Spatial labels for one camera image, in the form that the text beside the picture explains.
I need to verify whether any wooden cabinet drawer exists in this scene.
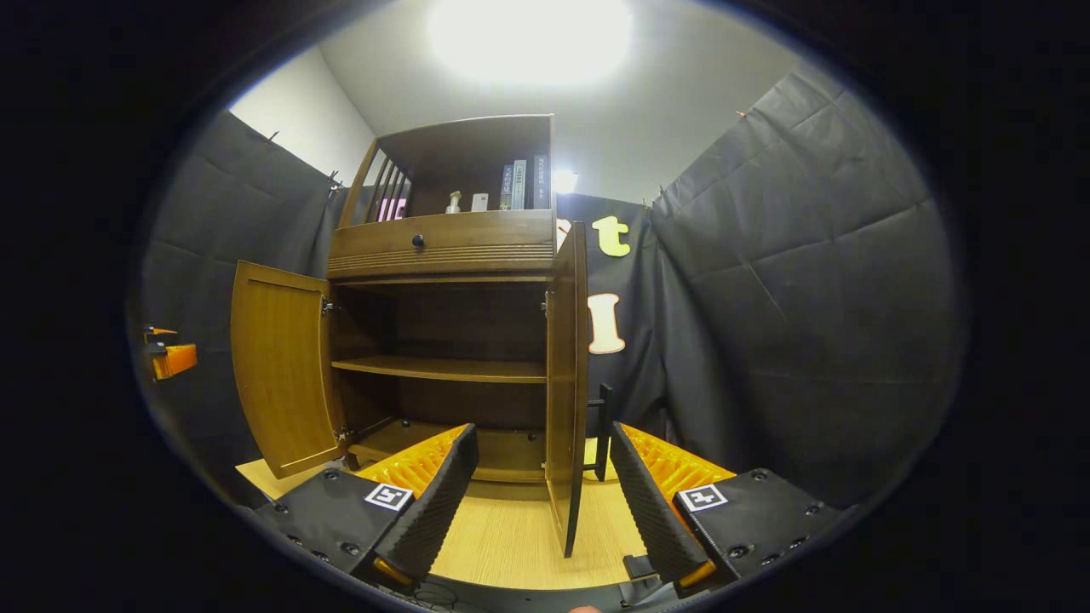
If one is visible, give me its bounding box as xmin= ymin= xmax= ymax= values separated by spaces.
xmin=330 ymin=209 xmax=556 ymax=256

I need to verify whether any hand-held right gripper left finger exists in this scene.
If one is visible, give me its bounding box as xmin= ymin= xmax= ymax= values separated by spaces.
xmin=254 ymin=423 xmax=480 ymax=597

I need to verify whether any small black bracket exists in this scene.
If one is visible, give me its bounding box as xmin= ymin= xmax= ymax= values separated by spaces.
xmin=622 ymin=553 xmax=661 ymax=607

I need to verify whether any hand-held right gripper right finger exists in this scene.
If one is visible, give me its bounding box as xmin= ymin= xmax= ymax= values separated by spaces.
xmin=609 ymin=421 xmax=844 ymax=601

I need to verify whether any wooden double-door shoe cabinet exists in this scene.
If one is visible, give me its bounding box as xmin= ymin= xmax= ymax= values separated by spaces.
xmin=230 ymin=113 xmax=614 ymax=559

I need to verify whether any black backdrop cloth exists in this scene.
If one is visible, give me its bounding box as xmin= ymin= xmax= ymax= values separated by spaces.
xmin=128 ymin=64 xmax=970 ymax=512

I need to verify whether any wooden cabinet door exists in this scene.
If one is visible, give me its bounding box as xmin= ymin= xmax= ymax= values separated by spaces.
xmin=230 ymin=260 xmax=350 ymax=480
xmin=545 ymin=221 xmax=614 ymax=559

